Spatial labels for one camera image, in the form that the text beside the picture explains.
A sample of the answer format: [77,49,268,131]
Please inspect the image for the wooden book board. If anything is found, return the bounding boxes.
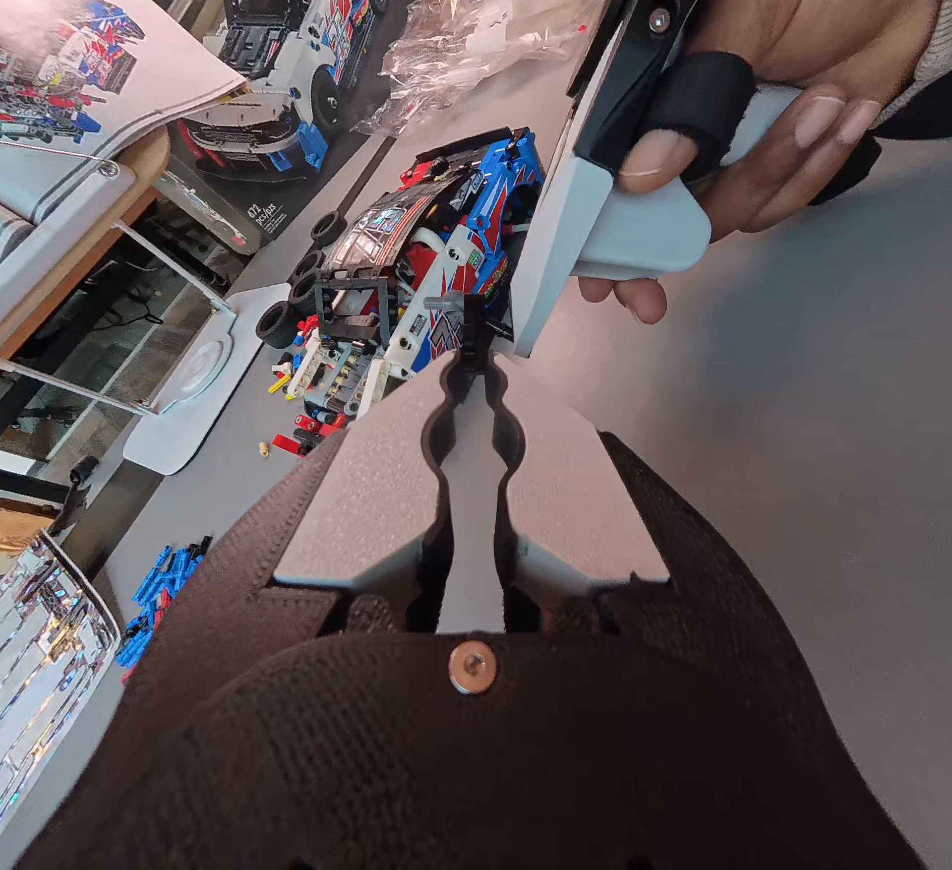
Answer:
[0,126,172,358]

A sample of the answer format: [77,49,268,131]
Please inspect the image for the pile of blue pins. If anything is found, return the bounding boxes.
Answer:
[115,535,213,685]

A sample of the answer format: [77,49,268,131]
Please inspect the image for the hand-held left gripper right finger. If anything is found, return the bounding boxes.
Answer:
[483,353,670,592]

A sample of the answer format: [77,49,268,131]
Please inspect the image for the white monitor stand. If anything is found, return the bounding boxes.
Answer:
[0,215,295,477]

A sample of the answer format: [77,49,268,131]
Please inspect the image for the black product box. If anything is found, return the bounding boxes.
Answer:
[97,0,425,253]

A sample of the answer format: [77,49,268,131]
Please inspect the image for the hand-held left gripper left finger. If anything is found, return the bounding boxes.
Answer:
[274,351,466,592]

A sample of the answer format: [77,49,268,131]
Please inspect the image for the person's right hand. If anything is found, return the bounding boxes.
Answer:
[580,0,952,326]

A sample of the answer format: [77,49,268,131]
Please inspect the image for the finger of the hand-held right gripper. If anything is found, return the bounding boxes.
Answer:
[512,141,618,359]

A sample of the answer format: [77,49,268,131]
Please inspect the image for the black thin frame piece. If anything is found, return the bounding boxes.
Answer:
[463,293,495,373]

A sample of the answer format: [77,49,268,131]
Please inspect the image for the holographic sticker sheet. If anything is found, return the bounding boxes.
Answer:
[0,528,123,826]

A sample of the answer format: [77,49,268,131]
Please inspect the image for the toy race car model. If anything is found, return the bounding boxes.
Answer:
[271,127,547,456]

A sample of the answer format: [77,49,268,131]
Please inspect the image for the instruction booklet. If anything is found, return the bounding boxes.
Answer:
[0,0,250,224]

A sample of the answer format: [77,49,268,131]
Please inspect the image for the grey desk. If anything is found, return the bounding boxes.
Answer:
[97,133,952,870]

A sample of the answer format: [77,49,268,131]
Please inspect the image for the clear plastic bag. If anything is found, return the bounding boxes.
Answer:
[357,0,618,138]

